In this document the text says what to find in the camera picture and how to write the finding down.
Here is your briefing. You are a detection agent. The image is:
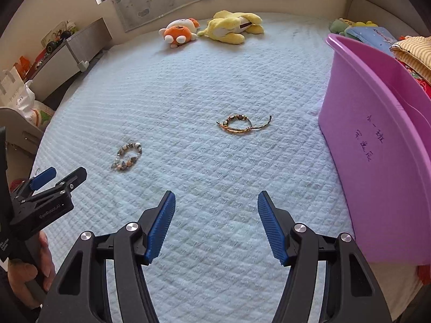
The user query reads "green yellow plush toy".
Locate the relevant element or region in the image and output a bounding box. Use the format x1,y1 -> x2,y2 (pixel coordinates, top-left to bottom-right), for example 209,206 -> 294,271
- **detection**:
329,18 -> 378,37

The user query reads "grey beaded bracelet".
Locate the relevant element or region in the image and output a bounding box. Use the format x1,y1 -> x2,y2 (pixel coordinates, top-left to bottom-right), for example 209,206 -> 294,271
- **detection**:
110,141 -> 143,173

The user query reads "white quilted bed cover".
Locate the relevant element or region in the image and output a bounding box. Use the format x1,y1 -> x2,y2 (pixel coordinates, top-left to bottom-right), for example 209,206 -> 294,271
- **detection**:
30,12 -> 422,323

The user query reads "orange white plush toy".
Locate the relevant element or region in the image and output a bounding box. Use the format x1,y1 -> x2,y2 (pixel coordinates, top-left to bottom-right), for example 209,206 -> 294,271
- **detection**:
158,18 -> 200,48

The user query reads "grey bedside cabinet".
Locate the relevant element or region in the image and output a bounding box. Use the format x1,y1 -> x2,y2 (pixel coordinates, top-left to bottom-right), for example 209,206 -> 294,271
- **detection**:
29,18 -> 112,101

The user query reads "blue small pillow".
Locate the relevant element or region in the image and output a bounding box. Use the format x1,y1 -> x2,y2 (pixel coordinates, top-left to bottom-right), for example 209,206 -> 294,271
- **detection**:
345,26 -> 397,56

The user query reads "grey padded headboard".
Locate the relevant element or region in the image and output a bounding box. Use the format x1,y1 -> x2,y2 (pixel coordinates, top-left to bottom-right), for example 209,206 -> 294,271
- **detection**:
343,0 -> 430,38

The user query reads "grey chair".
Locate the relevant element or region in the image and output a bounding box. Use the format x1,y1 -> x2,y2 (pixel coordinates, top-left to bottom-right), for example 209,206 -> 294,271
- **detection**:
0,107 -> 43,155

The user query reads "multicolour woven bead bracelet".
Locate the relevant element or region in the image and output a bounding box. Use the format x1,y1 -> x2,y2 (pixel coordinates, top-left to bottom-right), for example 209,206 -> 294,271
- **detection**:
216,113 -> 273,135

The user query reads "purple plastic bin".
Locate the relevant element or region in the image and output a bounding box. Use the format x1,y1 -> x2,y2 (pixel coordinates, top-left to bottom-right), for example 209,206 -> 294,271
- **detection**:
318,34 -> 430,265

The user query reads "white paper bag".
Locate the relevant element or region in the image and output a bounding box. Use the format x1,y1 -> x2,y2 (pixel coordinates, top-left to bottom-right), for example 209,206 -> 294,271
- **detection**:
0,67 -> 24,108

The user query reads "yellow striped blanket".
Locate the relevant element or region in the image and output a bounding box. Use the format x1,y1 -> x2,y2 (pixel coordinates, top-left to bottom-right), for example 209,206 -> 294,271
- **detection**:
390,36 -> 431,83

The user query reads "person left hand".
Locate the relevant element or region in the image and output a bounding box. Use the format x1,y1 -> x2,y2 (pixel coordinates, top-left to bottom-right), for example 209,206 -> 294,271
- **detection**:
7,230 -> 55,309

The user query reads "red patterned quilt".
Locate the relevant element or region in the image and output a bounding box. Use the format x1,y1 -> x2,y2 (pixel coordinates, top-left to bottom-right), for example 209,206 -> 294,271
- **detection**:
403,64 -> 431,98

